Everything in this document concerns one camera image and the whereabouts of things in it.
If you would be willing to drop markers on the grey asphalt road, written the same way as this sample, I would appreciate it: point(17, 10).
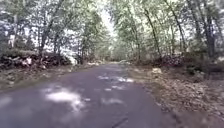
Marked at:
point(100, 100)

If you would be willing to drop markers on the row of trees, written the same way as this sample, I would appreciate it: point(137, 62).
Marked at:
point(166, 30)
point(50, 30)

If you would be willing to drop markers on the leaf-strewn verge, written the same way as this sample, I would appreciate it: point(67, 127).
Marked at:
point(186, 93)
point(23, 76)

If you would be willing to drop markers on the low stone wall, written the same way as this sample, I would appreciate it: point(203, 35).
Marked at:
point(30, 60)

